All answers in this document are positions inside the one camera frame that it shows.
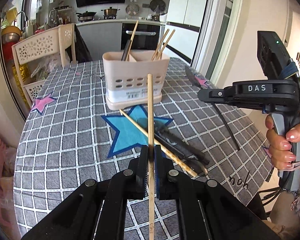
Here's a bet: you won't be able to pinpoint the copper cooking pot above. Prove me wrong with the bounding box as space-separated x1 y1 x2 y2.
101 7 121 20

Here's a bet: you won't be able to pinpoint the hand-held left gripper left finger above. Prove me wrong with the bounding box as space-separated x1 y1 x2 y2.
21 146 149 240

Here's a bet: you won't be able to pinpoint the round dark strainer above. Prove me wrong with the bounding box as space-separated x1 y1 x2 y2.
150 0 167 13

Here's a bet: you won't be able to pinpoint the black spoons on table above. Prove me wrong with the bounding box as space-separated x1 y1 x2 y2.
137 117 210 165

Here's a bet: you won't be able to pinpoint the glass kettle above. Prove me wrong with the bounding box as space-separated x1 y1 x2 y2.
48 7 60 28

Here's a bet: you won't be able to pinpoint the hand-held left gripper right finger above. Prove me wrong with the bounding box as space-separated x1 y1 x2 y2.
153 145 281 240

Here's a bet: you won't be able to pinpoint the round metal steamer rack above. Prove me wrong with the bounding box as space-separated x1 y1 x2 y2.
125 3 140 16

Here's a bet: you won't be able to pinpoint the black cables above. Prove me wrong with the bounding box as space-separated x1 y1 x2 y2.
259 187 292 207

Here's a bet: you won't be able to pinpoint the beige perforated storage trolley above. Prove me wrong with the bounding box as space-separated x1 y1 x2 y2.
12 23 77 105

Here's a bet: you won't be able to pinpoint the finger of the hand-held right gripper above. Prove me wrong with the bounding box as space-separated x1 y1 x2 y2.
211 101 266 112
197 85 238 106

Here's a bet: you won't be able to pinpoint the metal mixing bowl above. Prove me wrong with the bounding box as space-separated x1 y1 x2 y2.
1 26 23 43

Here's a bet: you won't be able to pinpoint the person's right hand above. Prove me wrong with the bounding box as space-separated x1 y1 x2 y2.
265 115 300 172

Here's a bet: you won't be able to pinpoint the black wok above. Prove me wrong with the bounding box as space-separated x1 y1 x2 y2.
76 11 97 22

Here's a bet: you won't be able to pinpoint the white refrigerator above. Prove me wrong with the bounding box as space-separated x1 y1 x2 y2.
164 0 212 64

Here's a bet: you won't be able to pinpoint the gold foil package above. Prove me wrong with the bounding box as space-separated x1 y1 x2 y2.
12 63 32 108

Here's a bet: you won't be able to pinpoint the plain wooden chopstick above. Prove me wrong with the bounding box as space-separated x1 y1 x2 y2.
151 29 170 61
147 74 156 240
157 29 176 58

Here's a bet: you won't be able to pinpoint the chrome kitchen faucet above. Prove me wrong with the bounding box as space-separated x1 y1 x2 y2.
16 11 29 27

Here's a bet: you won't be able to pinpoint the wooden chopstick with speckled end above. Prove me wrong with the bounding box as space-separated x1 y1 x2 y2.
119 109 198 178

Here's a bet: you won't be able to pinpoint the snack bags in trolley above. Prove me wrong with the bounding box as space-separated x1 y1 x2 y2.
30 54 61 82

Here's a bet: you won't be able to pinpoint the grey checked tablecloth with stars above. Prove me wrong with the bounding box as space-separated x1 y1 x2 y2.
13 57 275 240

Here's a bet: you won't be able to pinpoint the pale pink utensil holder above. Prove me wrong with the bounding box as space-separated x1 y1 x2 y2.
102 51 170 111

